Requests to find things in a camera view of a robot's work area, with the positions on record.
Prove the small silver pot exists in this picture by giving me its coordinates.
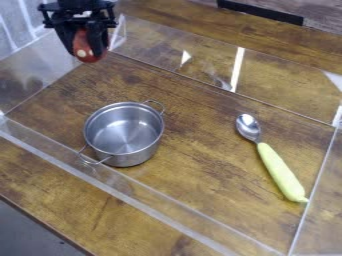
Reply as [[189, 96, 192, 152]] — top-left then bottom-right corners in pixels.
[[77, 99, 165, 167]]

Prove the spoon with yellow handle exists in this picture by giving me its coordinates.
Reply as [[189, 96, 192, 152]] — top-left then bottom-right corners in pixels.
[[235, 114, 308, 203]]

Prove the red toy mushroom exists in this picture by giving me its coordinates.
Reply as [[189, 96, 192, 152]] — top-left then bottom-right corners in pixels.
[[72, 29, 108, 63]]

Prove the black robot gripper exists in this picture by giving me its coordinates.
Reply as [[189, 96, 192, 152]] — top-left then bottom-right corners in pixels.
[[37, 0, 117, 57]]

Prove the black bar in background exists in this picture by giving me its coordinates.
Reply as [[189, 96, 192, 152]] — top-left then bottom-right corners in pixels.
[[216, 0, 304, 26]]

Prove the clear acrylic barrier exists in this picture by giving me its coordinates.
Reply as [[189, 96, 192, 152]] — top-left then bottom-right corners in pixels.
[[0, 0, 342, 256]]

